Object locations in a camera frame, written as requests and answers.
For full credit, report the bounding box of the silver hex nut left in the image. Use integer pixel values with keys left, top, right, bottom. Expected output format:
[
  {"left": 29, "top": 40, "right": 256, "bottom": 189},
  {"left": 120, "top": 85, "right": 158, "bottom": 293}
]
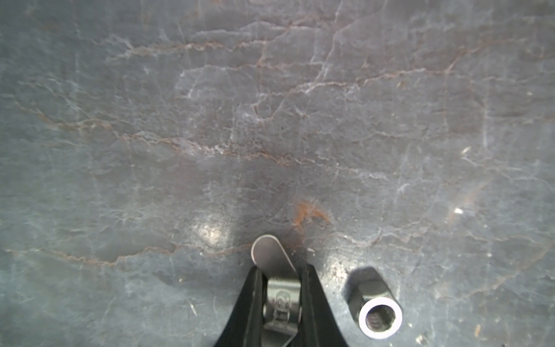
[{"left": 348, "top": 279, "right": 403, "bottom": 340}]

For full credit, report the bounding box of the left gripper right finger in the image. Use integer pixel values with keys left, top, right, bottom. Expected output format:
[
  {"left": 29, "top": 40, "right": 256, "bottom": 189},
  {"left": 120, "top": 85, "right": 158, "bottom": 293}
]
[{"left": 299, "top": 265, "right": 348, "bottom": 347}]

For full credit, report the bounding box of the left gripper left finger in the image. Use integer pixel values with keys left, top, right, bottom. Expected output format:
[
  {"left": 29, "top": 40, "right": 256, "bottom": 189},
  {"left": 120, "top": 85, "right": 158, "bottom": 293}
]
[{"left": 215, "top": 266, "right": 265, "bottom": 347}]

